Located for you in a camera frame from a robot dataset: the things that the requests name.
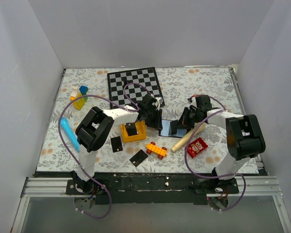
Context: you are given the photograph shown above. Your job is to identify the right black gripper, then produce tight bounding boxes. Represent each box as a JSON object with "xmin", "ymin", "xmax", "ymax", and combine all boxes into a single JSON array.
[{"xmin": 174, "ymin": 107, "xmax": 200, "ymax": 130}]

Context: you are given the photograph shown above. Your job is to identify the black leather card holder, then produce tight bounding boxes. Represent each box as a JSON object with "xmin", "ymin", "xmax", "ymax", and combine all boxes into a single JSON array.
[{"xmin": 159, "ymin": 119, "xmax": 187, "ymax": 138}]

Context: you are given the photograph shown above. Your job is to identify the yellow plastic bin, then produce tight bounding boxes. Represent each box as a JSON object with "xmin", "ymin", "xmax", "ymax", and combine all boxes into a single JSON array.
[{"xmin": 120, "ymin": 121, "xmax": 146, "ymax": 143}]

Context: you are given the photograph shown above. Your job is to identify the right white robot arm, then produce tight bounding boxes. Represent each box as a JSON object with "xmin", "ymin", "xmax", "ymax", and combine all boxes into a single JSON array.
[{"xmin": 170, "ymin": 95, "xmax": 266, "ymax": 193}]

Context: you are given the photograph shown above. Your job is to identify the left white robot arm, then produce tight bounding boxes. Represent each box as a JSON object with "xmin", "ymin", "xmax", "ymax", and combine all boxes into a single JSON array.
[{"xmin": 71, "ymin": 94, "xmax": 162, "ymax": 194}]

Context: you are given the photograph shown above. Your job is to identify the black card on table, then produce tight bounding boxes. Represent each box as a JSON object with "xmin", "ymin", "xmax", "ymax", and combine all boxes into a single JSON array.
[{"xmin": 111, "ymin": 136, "xmax": 123, "ymax": 153}]

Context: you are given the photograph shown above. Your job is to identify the floral table mat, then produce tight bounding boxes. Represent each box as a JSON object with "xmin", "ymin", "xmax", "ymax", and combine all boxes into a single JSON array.
[{"xmin": 36, "ymin": 67, "xmax": 243, "ymax": 173}]

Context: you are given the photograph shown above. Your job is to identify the cream toy microphone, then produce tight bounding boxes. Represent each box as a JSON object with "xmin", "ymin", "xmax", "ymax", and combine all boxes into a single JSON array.
[{"xmin": 171, "ymin": 123, "xmax": 206, "ymax": 152}]

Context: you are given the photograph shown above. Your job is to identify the orange toy car block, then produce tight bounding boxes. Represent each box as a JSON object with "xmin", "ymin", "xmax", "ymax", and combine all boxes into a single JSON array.
[{"xmin": 146, "ymin": 142, "xmax": 167, "ymax": 160}]

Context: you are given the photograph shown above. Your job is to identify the red owl toy block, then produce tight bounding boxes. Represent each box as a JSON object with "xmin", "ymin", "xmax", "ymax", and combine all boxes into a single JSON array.
[{"xmin": 187, "ymin": 137, "xmax": 208, "ymax": 159}]

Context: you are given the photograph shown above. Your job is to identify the black white chessboard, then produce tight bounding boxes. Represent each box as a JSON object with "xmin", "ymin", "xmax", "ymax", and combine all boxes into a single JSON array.
[{"xmin": 107, "ymin": 67, "xmax": 165, "ymax": 106}]

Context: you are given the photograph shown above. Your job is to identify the colourful stacked toy blocks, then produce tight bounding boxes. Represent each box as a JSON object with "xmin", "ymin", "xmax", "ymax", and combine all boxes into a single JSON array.
[{"xmin": 70, "ymin": 85, "xmax": 88, "ymax": 110}]

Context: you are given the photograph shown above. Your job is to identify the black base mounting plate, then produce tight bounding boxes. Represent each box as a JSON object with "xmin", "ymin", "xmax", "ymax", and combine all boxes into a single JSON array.
[{"xmin": 66, "ymin": 172, "xmax": 239, "ymax": 205}]

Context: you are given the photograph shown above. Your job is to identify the blue toy microphone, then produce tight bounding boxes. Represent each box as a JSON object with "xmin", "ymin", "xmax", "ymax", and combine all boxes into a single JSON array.
[{"xmin": 60, "ymin": 117, "xmax": 80, "ymax": 152}]

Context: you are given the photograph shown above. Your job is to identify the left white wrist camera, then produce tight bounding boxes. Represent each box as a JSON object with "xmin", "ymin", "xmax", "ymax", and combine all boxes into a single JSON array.
[{"xmin": 154, "ymin": 97, "xmax": 162, "ymax": 110}]

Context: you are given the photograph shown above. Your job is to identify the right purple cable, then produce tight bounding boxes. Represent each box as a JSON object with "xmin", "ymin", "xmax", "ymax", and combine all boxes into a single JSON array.
[{"xmin": 184, "ymin": 95, "xmax": 246, "ymax": 211}]

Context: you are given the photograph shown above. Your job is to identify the purple cable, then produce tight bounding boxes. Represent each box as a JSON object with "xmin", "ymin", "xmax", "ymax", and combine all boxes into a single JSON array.
[
  {"xmin": 184, "ymin": 95, "xmax": 246, "ymax": 211},
  {"xmin": 59, "ymin": 83, "xmax": 156, "ymax": 219}
]

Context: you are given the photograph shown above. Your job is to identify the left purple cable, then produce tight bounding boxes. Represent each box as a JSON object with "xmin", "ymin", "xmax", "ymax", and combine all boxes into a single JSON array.
[{"xmin": 59, "ymin": 83, "xmax": 156, "ymax": 219}]

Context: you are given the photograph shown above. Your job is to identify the aluminium frame rail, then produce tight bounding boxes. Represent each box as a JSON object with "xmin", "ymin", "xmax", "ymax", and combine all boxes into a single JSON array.
[{"xmin": 10, "ymin": 178, "xmax": 69, "ymax": 233}]

